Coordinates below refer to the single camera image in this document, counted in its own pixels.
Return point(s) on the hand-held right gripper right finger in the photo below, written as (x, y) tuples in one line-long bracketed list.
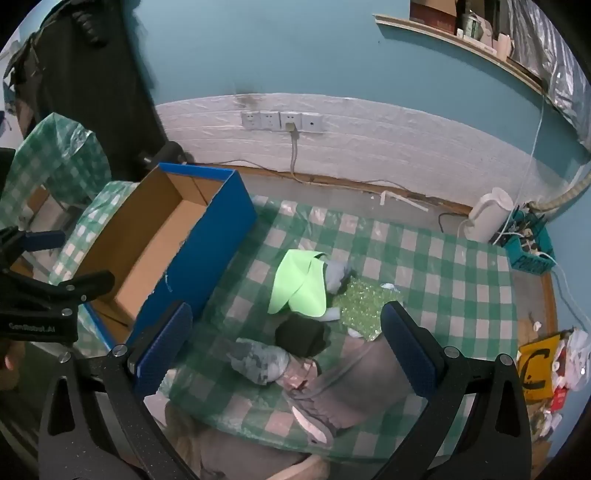
[(408, 353)]

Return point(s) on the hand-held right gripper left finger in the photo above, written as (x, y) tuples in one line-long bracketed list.
[(162, 350)]

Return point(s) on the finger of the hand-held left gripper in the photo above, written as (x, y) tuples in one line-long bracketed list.
[(44, 241), (78, 284)]

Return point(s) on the blue cardboard box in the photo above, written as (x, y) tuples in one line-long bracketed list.
[(207, 258)]

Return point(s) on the black sock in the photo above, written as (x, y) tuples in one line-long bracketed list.
[(300, 334)]

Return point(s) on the neon green cloth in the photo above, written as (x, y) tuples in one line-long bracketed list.
[(295, 281)]

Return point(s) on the grey garment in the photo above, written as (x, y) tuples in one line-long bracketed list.
[(360, 383)]

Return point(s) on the green sequined cloth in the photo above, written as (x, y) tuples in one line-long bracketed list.
[(364, 309)]

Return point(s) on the green checkered plastic tablecloth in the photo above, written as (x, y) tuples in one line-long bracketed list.
[(415, 286)]

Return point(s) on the pale blue strip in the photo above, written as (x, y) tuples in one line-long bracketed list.
[(333, 315)]

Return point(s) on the green checkered plastic sheet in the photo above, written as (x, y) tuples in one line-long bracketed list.
[(55, 152)]

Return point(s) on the grey camouflage sock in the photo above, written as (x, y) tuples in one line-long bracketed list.
[(258, 360)]

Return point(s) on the grey plush ball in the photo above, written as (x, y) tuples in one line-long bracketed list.
[(334, 274)]

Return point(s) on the yellow bag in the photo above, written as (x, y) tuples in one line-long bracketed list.
[(538, 369)]

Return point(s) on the teal plastic basket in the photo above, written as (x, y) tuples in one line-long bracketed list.
[(526, 266)]

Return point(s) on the white trim strip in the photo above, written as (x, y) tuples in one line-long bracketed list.
[(401, 199)]

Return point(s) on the black hanging garment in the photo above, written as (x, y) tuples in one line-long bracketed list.
[(92, 92)]

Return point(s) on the red packet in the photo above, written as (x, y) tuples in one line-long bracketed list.
[(558, 399)]

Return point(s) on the white electric kettle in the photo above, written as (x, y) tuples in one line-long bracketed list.
[(489, 217)]

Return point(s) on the white power strip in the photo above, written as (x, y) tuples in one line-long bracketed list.
[(531, 245)]

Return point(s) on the white plastic trash bag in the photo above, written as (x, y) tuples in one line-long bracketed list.
[(577, 355)]

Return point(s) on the wooden window sill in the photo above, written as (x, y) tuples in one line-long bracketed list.
[(461, 44)]

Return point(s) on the white bottle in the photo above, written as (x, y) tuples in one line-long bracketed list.
[(503, 45)]

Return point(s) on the silver foil curtain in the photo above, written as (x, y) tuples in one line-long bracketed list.
[(549, 60)]

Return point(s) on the green white packet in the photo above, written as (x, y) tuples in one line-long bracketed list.
[(471, 25)]

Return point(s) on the brown cardboard box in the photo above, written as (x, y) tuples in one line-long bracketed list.
[(431, 11)]

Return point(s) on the white wall socket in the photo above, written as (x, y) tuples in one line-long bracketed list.
[(312, 122), (269, 121), (291, 118), (250, 120)]

